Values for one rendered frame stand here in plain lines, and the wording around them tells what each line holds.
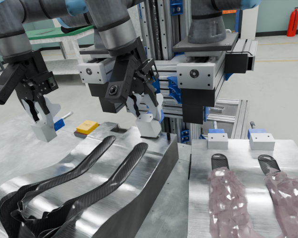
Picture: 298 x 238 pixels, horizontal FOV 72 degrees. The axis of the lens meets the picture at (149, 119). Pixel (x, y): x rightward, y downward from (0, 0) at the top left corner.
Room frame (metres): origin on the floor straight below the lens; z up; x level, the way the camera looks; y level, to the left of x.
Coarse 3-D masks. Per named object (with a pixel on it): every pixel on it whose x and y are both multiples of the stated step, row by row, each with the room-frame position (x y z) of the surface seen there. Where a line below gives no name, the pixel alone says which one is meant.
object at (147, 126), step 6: (162, 102) 0.57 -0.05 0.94; (162, 108) 0.55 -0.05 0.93; (144, 114) 0.49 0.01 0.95; (150, 114) 0.48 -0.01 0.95; (162, 114) 0.51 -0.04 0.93; (138, 120) 0.47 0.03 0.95; (144, 120) 0.46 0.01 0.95; (150, 120) 0.46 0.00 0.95; (156, 120) 0.47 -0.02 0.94; (138, 126) 0.47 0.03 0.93; (144, 126) 0.46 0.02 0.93; (150, 126) 0.45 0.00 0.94; (156, 126) 0.46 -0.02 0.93; (144, 132) 0.47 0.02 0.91; (150, 132) 0.46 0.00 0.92; (156, 132) 0.46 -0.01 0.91
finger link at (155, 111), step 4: (144, 96) 0.46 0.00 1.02; (148, 96) 0.46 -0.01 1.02; (160, 96) 0.50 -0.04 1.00; (144, 100) 0.47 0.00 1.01; (148, 100) 0.46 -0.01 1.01; (160, 100) 0.49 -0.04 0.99; (148, 104) 0.46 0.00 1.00; (152, 104) 0.46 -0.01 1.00; (160, 104) 0.48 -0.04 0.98; (152, 108) 0.46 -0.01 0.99; (156, 108) 0.45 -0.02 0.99; (152, 112) 0.46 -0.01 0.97; (156, 112) 0.46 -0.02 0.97; (160, 112) 0.47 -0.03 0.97; (156, 116) 0.46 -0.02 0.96; (160, 116) 0.47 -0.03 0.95
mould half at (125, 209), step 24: (96, 144) 0.48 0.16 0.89; (120, 144) 0.46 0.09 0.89; (168, 144) 0.42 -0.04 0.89; (48, 168) 0.40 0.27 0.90; (72, 168) 0.40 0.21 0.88; (96, 168) 0.39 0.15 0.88; (144, 168) 0.36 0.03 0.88; (168, 168) 0.40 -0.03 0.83; (0, 192) 0.31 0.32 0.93; (48, 192) 0.29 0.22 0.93; (72, 192) 0.29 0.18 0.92; (120, 192) 0.30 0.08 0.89; (144, 192) 0.30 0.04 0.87; (96, 216) 0.22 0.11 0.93; (120, 216) 0.24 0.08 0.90; (144, 216) 0.29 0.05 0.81
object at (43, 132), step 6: (66, 114) 0.61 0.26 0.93; (42, 120) 0.55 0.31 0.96; (54, 120) 0.56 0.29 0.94; (60, 120) 0.56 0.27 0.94; (36, 126) 0.52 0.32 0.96; (42, 126) 0.51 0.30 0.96; (48, 126) 0.53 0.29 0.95; (54, 126) 0.54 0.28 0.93; (60, 126) 0.56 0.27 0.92; (36, 132) 0.53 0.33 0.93; (42, 132) 0.51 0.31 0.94; (48, 132) 0.52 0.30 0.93; (54, 132) 0.53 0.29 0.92; (42, 138) 0.52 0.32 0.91; (48, 138) 0.51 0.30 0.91
